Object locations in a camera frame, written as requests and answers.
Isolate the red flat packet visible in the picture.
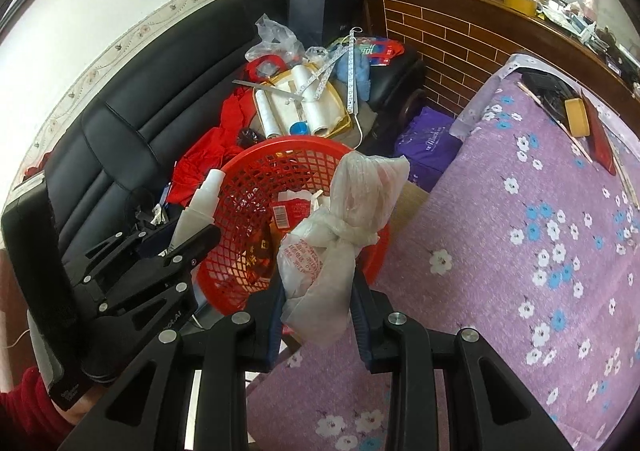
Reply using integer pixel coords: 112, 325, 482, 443
581, 90, 619, 178

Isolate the yellow tray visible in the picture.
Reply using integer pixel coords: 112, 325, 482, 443
252, 65, 357, 141

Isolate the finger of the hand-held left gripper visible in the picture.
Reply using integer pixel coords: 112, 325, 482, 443
75, 223, 174, 283
100, 224, 222, 333

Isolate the person's left forearm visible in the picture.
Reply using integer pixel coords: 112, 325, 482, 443
0, 365, 109, 451

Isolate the purple plastic bag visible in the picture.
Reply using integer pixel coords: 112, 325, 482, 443
394, 106, 464, 178

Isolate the wooden counter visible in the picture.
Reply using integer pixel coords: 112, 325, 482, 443
349, 0, 640, 118

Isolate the black paper bag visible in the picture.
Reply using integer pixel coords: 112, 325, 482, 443
284, 0, 366, 50

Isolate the black flat tool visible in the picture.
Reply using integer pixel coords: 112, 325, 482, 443
519, 70, 577, 123

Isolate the cardboard box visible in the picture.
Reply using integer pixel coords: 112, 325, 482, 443
389, 180, 432, 233

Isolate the purple floral tablecloth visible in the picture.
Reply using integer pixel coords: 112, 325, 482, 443
247, 54, 640, 451

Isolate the yellow round container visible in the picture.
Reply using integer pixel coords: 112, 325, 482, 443
564, 96, 592, 138

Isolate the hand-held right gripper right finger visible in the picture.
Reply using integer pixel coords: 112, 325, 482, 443
349, 270, 573, 451

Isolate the blue cloth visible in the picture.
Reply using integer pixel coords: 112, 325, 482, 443
334, 55, 372, 103

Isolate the red plastic basket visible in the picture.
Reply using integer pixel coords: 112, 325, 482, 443
192, 135, 392, 328

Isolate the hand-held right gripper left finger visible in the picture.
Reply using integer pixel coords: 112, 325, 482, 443
57, 275, 287, 451

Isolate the red cloth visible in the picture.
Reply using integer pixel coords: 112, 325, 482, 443
171, 85, 262, 213

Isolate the clear plastic bag red print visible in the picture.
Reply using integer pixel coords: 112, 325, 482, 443
276, 150, 411, 348

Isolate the black leather sofa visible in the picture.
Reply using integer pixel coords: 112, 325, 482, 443
0, 0, 427, 334

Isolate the blue red package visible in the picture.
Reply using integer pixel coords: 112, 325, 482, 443
356, 35, 407, 68

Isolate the thin wooden stick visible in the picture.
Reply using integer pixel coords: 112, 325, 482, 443
516, 80, 594, 165

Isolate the yellow box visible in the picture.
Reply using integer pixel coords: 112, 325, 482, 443
502, 0, 542, 15

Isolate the grey metal ruler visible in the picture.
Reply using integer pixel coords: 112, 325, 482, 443
231, 78, 302, 100

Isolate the white paper roll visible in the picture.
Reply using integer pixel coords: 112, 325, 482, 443
292, 64, 322, 103
304, 98, 342, 138
254, 88, 282, 140

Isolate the crumpled clear plastic bag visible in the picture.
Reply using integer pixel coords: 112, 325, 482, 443
244, 13, 307, 65

